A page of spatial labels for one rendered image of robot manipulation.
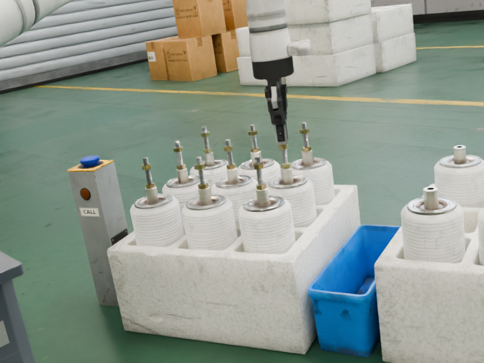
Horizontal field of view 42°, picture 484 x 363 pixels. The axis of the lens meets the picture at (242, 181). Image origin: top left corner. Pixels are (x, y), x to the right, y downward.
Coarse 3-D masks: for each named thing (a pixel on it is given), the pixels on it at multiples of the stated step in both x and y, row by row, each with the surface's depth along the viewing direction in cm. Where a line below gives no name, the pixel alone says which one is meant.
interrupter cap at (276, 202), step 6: (252, 198) 117; (270, 198) 116; (276, 198) 115; (282, 198) 114; (246, 204) 114; (252, 204) 114; (270, 204) 113; (276, 204) 112; (282, 204) 112; (246, 210) 112; (252, 210) 111; (258, 210) 110; (264, 210) 110
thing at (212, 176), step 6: (192, 168) 144; (222, 168) 141; (192, 174) 142; (198, 174) 141; (204, 174) 140; (210, 174) 140; (216, 174) 140; (222, 174) 141; (210, 180) 140; (216, 180) 141; (210, 186) 141; (210, 192) 141
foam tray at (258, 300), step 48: (336, 192) 139; (240, 240) 118; (336, 240) 126; (144, 288) 122; (192, 288) 117; (240, 288) 112; (288, 288) 108; (192, 336) 121; (240, 336) 116; (288, 336) 111
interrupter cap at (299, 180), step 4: (280, 176) 127; (296, 176) 126; (300, 176) 125; (304, 176) 125; (272, 180) 125; (276, 180) 125; (280, 180) 125; (296, 180) 124; (300, 180) 123; (304, 180) 123; (272, 184) 123; (276, 184) 123; (280, 184) 123; (284, 184) 123; (288, 184) 123; (292, 184) 121; (296, 184) 121; (300, 184) 121; (272, 188) 122; (276, 188) 121; (280, 188) 121; (284, 188) 120; (288, 188) 120
